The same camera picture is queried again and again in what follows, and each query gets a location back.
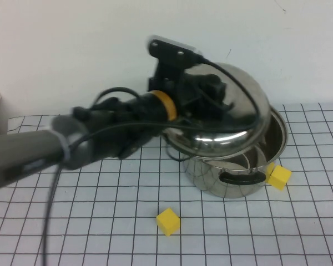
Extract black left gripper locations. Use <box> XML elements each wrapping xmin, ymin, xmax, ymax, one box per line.
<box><xmin>148</xmin><ymin>69</ymin><xmax>228</xmax><ymax>121</ymax></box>

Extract steel pot lid black knob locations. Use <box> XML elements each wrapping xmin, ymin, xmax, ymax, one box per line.
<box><xmin>165</xmin><ymin>62</ymin><xmax>270</xmax><ymax>158</ymax></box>

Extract yellow foam cube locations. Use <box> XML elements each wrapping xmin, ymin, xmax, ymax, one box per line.
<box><xmin>156</xmin><ymin>207</ymin><xmax>181</xmax><ymax>238</ymax></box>
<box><xmin>267</xmin><ymin>165</ymin><xmax>292</xmax><ymax>191</ymax></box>

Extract black camera cable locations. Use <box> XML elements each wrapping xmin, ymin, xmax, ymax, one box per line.
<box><xmin>63</xmin><ymin>55</ymin><xmax>266</xmax><ymax>150</ymax></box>

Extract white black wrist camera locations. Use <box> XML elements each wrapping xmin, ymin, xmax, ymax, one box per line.
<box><xmin>145</xmin><ymin>34</ymin><xmax>203</xmax><ymax>81</ymax></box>

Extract stainless steel pot black handles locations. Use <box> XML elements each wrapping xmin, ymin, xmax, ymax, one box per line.
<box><xmin>180</xmin><ymin>106</ymin><xmax>289</xmax><ymax>199</ymax></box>

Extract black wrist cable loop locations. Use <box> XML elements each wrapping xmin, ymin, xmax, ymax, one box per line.
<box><xmin>94</xmin><ymin>87</ymin><xmax>141</xmax><ymax>108</ymax></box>

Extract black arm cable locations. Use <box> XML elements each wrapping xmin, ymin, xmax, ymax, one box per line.
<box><xmin>43</xmin><ymin>163</ymin><xmax>62</xmax><ymax>266</ymax></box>

